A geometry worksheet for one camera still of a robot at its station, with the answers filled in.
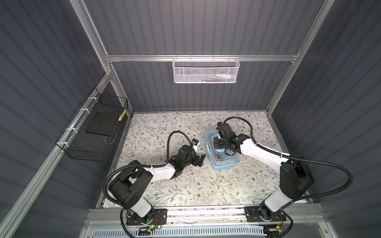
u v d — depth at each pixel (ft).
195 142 2.55
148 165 1.68
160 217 2.37
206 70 4.06
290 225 2.22
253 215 2.41
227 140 2.21
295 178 1.49
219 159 2.78
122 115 2.65
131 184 1.52
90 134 2.36
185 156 2.25
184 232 2.53
